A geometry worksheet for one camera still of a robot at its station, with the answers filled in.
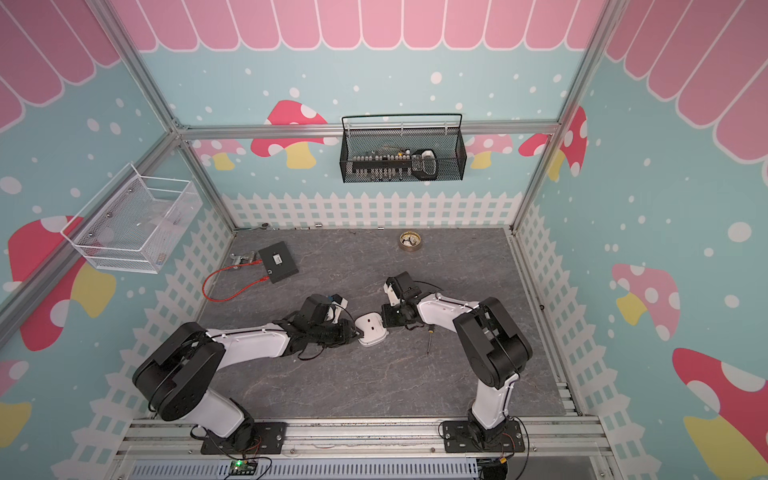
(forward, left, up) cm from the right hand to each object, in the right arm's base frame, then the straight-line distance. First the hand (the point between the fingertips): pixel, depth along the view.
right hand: (383, 317), depth 94 cm
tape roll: (+33, -10, -1) cm, 35 cm away
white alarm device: (-5, +3, +2) cm, 6 cm away
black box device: (+22, +38, +1) cm, 44 cm away
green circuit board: (-39, +34, -4) cm, 52 cm away
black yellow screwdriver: (-4, -14, -1) cm, 15 cm away
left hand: (-8, +7, +2) cm, 11 cm away
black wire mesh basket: (+44, -1, +33) cm, 55 cm away
